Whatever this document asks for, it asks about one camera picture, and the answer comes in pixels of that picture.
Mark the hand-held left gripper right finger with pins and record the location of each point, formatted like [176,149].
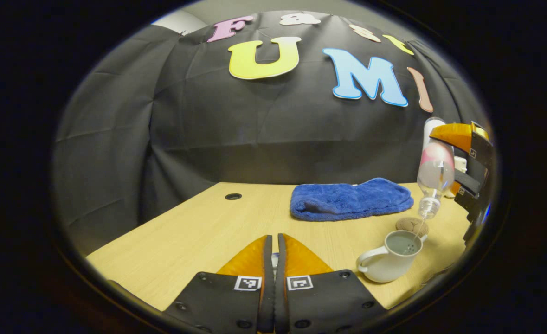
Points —
[281,297]

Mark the black backdrop cloth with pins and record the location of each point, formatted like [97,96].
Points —
[208,130]

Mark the blue towel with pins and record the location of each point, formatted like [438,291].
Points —
[347,200]

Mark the white ceramic teacup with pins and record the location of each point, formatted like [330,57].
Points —
[389,262]

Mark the round cork coaster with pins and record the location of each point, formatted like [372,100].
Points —
[410,225]

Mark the clear plastic water bottle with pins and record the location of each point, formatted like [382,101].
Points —
[435,171]

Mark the white toaster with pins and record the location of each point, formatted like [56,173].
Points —
[460,164]

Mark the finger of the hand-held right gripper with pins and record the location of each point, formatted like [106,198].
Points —
[479,148]
[468,183]

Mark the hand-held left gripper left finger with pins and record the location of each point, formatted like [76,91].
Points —
[267,297]

